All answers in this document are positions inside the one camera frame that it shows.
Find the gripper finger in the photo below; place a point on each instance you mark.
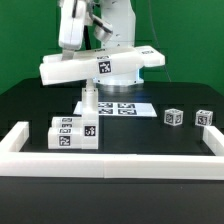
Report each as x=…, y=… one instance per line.
x=67, y=54

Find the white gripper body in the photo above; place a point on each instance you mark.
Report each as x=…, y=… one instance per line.
x=75, y=15

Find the white chair back frame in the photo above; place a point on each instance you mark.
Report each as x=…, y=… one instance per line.
x=98, y=63

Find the white chair seat block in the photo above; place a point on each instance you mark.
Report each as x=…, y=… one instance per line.
x=90, y=116

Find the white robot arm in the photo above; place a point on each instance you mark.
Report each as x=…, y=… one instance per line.
x=114, y=28

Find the white tag marker sheet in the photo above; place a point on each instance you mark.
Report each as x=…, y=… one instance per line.
x=126, y=109

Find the white tagged cube near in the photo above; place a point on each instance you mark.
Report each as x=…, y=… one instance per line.
x=173, y=117

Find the white tagged cube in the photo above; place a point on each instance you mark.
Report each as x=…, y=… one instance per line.
x=173, y=117
x=203, y=118

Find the white tagged cube far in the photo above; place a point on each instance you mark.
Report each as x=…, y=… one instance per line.
x=203, y=118

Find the white U-shaped fence frame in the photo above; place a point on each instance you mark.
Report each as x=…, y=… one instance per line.
x=15, y=162

